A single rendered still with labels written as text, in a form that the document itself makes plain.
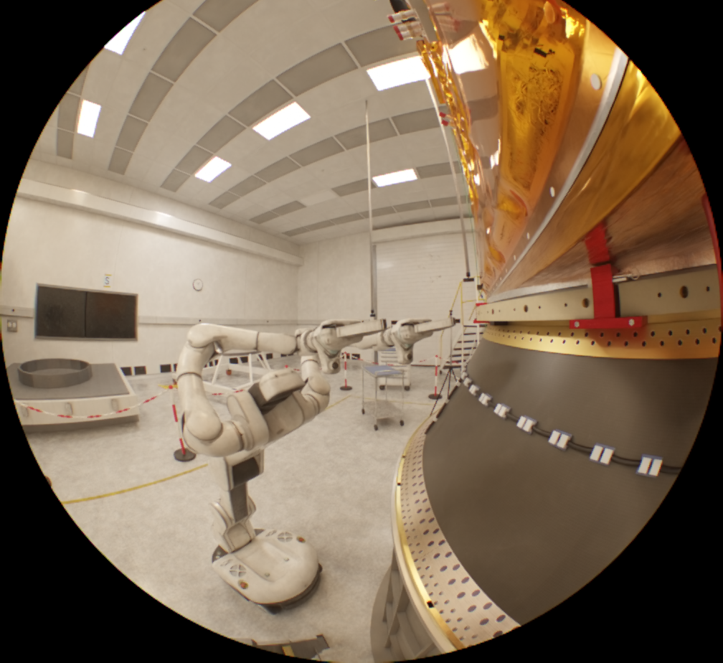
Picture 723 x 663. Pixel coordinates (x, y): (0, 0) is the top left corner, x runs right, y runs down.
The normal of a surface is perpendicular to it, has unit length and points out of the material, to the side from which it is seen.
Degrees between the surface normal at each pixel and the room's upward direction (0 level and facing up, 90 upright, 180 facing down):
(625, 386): 62
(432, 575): 43
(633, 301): 90
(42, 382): 90
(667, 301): 90
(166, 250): 90
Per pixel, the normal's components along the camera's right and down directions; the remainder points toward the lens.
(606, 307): -0.97, 0.00
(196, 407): 0.34, -0.93
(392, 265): -0.44, -0.07
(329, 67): 0.01, 1.00
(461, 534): -0.89, -0.46
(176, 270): 0.90, -0.04
